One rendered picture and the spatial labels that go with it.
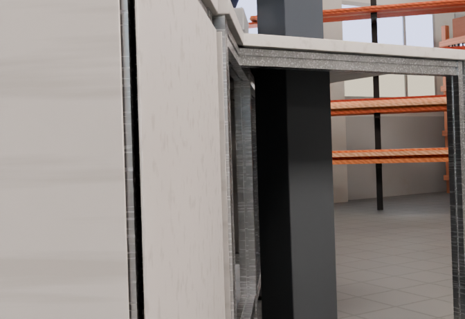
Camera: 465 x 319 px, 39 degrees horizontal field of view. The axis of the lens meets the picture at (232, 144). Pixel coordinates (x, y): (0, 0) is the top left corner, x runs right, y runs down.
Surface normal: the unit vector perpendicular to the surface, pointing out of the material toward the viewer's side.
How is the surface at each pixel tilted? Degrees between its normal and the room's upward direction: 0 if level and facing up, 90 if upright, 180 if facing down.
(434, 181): 90
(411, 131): 90
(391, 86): 90
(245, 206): 90
